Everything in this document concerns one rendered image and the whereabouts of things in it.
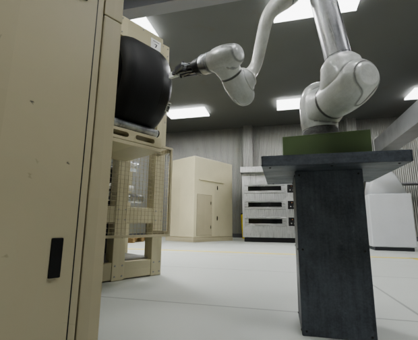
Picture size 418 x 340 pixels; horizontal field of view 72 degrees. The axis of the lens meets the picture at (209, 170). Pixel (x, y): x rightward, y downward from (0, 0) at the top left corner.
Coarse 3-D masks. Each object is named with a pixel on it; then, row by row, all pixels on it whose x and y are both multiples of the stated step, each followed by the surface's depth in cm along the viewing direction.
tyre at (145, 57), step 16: (128, 48) 148; (144, 48) 152; (128, 64) 144; (144, 64) 146; (160, 64) 156; (128, 80) 143; (144, 80) 146; (160, 80) 153; (128, 96) 144; (144, 96) 148; (160, 96) 154; (128, 112) 148; (144, 112) 152; (160, 112) 158
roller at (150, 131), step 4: (116, 120) 144; (120, 120) 146; (124, 120) 148; (116, 124) 144; (120, 124) 146; (124, 124) 147; (128, 124) 149; (132, 124) 151; (136, 124) 153; (128, 128) 150; (132, 128) 151; (136, 128) 152; (140, 128) 154; (144, 128) 156; (148, 128) 158; (140, 132) 155; (144, 132) 157; (148, 132) 158; (152, 132) 160; (156, 132) 162; (156, 136) 163
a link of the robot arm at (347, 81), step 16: (320, 0) 116; (336, 0) 115; (320, 16) 116; (336, 16) 113; (320, 32) 116; (336, 32) 112; (336, 48) 111; (336, 64) 107; (352, 64) 102; (368, 64) 101; (320, 80) 116; (336, 80) 106; (352, 80) 101; (368, 80) 101; (320, 96) 116; (336, 96) 108; (352, 96) 104; (368, 96) 105; (336, 112) 114
